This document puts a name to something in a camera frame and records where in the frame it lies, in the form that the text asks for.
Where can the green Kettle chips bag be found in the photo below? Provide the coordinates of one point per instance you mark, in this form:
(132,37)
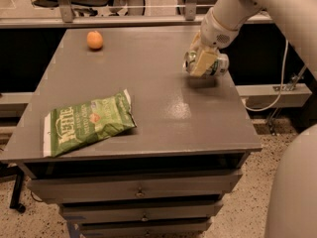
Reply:
(76,126)

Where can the grey drawer cabinet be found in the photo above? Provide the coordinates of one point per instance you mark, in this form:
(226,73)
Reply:
(169,173)

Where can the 7up soda can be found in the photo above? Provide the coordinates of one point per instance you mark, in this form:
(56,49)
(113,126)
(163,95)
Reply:
(219,67)

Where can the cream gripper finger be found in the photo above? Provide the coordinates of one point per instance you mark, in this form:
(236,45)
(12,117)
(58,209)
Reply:
(205,57)
(195,44)

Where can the black caster leg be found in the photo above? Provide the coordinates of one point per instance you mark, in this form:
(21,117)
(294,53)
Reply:
(15,173)

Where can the orange fruit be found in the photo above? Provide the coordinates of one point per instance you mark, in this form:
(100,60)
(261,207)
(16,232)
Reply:
(94,40)

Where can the grey metal railing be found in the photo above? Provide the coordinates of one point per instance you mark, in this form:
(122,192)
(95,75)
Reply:
(22,14)

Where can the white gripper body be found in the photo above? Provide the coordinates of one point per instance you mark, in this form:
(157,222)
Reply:
(214,34)

